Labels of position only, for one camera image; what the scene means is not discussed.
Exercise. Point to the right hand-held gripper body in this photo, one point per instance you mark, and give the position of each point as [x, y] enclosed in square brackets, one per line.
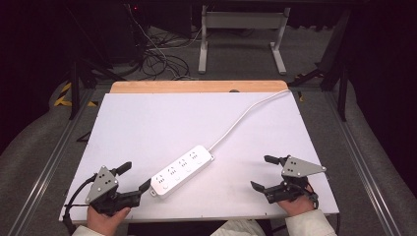
[296, 168]

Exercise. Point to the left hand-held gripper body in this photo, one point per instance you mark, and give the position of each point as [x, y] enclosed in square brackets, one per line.
[102, 183]

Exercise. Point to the white power strip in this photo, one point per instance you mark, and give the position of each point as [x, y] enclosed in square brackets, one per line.
[182, 172]

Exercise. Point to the person's right hand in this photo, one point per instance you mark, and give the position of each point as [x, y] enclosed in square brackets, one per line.
[296, 206]

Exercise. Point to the person's left hand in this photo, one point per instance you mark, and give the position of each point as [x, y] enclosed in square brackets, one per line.
[104, 221]

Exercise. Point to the person's lap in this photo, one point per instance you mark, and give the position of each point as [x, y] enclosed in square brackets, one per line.
[239, 228]

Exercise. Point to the black metal stand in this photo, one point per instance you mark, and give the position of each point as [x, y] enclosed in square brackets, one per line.
[77, 88]
[337, 72]

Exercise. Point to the yellow black floor tape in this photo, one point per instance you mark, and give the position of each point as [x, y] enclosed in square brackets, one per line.
[64, 96]

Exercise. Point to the light wooden table board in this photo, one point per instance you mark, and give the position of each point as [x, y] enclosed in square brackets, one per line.
[196, 87]

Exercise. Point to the dark computer case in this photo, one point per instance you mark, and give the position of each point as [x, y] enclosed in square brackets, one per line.
[126, 32]

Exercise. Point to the grey metal floor rail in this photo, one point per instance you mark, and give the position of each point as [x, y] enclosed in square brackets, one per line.
[42, 173]
[360, 164]

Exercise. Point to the white metal table frame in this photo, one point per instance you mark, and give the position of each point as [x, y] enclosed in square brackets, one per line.
[242, 20]

